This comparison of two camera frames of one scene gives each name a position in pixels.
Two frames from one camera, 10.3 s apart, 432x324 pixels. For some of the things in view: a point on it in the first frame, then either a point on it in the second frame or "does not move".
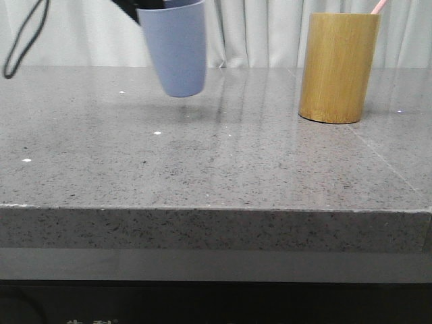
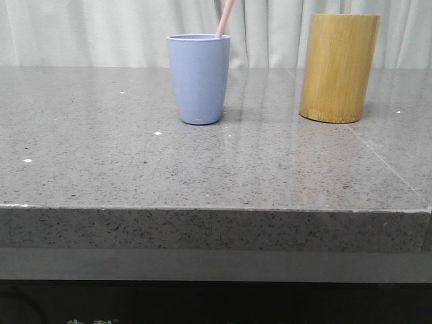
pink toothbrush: [379, 7] → [226, 14]
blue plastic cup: [176, 36] → [200, 63]
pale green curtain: [239, 34] does not move
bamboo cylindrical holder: [337, 61] does not move
